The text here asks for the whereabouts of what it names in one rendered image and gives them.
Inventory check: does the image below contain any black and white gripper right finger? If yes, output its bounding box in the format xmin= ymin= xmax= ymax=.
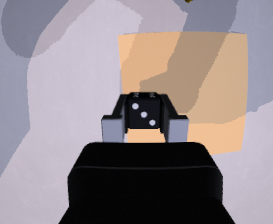
xmin=158 ymin=94 xmax=189 ymax=142

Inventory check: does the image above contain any peach flat mat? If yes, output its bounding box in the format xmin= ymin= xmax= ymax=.
xmin=118 ymin=32 xmax=248 ymax=155

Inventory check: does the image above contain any black die with white pips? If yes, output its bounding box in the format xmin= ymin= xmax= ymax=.
xmin=128 ymin=92 xmax=160 ymax=129

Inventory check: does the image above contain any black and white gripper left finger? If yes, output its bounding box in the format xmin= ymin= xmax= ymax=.
xmin=101 ymin=94 xmax=129 ymax=142

